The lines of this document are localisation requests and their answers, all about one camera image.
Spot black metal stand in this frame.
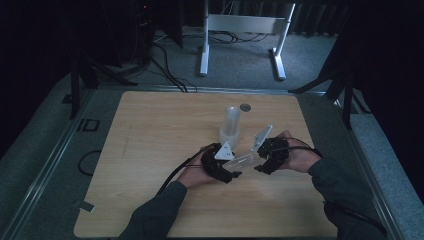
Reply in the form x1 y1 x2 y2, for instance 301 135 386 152
68 46 138 121
287 59 355 131

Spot left hand-held gripper cable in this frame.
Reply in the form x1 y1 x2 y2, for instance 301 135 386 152
156 143 216 197

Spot right hand-held gripper cable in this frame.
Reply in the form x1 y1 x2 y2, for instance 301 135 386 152
265 136 388 236

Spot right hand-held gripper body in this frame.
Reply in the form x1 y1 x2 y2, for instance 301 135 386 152
251 124 291 175

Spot black cable loop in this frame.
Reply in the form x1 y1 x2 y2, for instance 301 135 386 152
77 149 103 177

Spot dark equipment rack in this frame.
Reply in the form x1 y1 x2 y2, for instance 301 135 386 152
96 0 158 69

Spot clear tube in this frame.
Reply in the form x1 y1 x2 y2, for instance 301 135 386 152
218 105 242 150

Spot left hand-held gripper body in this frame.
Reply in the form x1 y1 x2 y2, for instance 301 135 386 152
200 141 235 185

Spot person's left hand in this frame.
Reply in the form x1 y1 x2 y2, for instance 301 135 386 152
176 153 218 190

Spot white desk frame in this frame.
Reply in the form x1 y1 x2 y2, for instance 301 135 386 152
198 0 297 82

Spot hand-held gripper cable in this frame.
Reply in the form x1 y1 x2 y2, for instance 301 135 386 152
265 136 388 236
156 143 216 197

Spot metal rail frame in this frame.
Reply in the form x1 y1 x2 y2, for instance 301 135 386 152
0 84 406 240

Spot black floor cables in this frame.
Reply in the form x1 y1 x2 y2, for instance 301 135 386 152
146 29 272 94

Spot grey tape strip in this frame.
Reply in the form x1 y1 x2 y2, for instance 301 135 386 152
73 199 96 214

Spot person's right hand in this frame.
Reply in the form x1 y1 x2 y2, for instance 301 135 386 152
275 129 323 174

